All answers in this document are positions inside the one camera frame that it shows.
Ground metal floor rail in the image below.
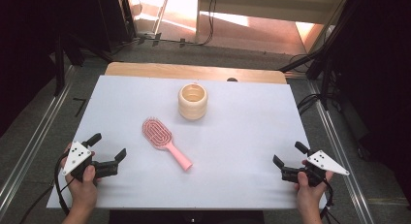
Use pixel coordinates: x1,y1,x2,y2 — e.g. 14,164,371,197
306,80,376,224
0,64,79,217

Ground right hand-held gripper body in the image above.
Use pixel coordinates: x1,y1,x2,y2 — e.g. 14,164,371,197
280,149,351,188

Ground black hanging cable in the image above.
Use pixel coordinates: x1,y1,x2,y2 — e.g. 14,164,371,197
180,0,218,47

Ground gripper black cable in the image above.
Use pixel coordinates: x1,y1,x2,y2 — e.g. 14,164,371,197
18,150,76,224
319,177,340,224

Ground pink hairbrush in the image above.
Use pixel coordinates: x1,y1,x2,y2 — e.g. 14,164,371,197
142,116,194,172

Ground black floor cables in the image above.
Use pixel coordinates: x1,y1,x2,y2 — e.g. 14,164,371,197
296,93,323,116

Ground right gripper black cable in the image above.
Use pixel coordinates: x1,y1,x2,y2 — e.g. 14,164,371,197
319,177,340,224

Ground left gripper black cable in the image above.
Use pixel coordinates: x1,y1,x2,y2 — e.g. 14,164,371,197
18,150,76,224

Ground cream ribbed cup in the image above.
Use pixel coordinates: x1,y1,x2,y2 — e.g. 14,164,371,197
177,82,209,121

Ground white metal pole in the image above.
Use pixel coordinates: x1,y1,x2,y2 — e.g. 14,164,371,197
152,0,172,37

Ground beige cabinet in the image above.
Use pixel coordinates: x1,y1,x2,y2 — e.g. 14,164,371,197
197,0,352,25

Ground black metal stand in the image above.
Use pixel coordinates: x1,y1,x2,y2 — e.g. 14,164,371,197
278,0,357,112
52,33,114,97

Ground person's left hand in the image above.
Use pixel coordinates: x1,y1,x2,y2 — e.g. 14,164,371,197
66,165,98,212

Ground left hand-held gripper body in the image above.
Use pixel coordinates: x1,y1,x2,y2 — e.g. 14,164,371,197
62,141,119,183

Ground white table mat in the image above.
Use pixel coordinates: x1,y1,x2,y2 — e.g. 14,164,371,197
47,75,328,209

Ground person's right hand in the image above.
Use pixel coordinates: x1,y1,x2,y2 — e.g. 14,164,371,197
295,171,333,215

